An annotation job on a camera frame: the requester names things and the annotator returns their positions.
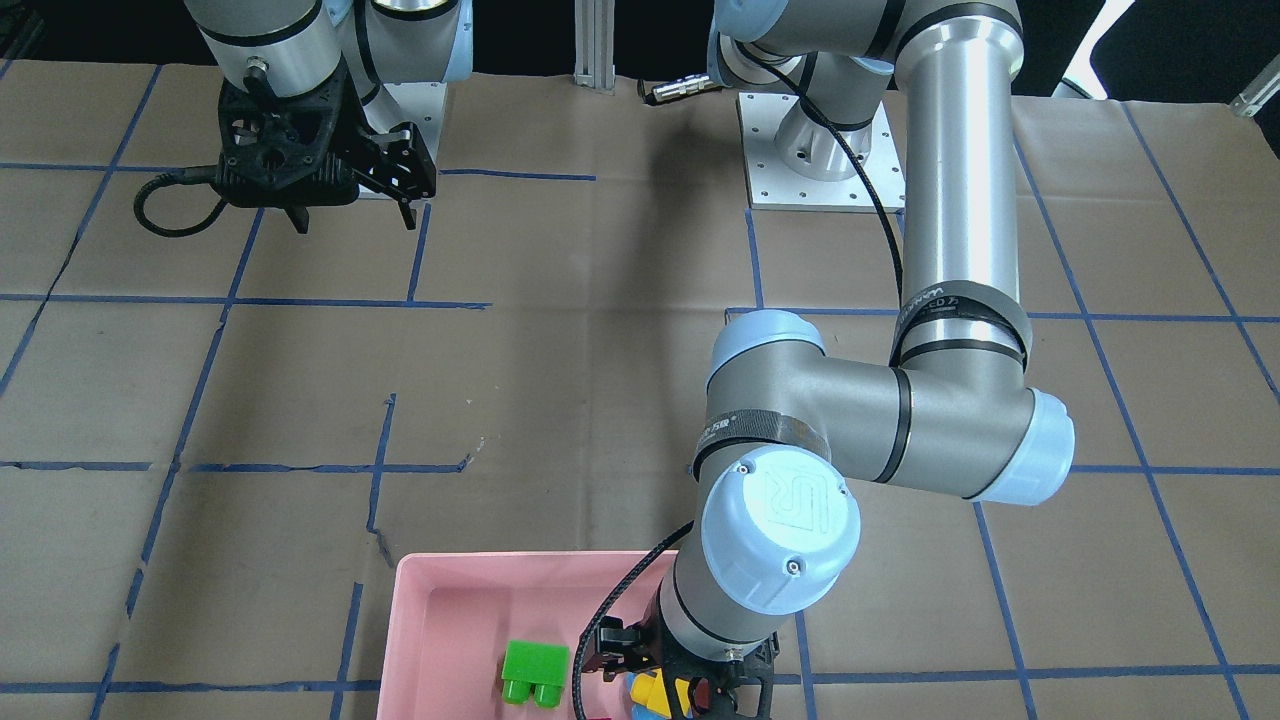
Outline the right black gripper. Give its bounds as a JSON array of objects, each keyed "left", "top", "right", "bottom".
[{"left": 212, "top": 61, "right": 438, "bottom": 234}]

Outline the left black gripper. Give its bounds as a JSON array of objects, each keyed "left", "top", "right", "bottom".
[{"left": 657, "top": 641, "right": 780, "bottom": 719}]

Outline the yellow toy block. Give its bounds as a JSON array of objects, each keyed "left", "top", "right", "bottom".
[{"left": 626, "top": 671, "right": 692, "bottom": 719}]

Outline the green toy block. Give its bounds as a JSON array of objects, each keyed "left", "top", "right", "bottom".
[{"left": 500, "top": 639, "right": 571, "bottom": 708}]

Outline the blue toy block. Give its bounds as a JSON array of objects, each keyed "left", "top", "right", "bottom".
[{"left": 631, "top": 706, "right": 668, "bottom": 720}]

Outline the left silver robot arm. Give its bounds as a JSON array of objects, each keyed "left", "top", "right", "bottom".
[{"left": 625, "top": 1, "right": 1075, "bottom": 719}]

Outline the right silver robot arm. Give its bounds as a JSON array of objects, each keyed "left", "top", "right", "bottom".
[{"left": 168, "top": 1, "right": 474, "bottom": 233}]

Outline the pink plastic box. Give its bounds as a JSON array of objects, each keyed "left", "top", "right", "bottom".
[{"left": 378, "top": 551, "right": 641, "bottom": 719}]

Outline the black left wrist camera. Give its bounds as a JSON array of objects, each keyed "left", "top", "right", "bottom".
[{"left": 582, "top": 615, "right": 660, "bottom": 682}]

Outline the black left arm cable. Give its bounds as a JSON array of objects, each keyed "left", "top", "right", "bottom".
[{"left": 570, "top": 520, "right": 696, "bottom": 720}]

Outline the aluminium frame post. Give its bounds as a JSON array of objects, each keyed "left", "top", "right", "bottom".
[{"left": 572, "top": 0, "right": 617, "bottom": 95}]

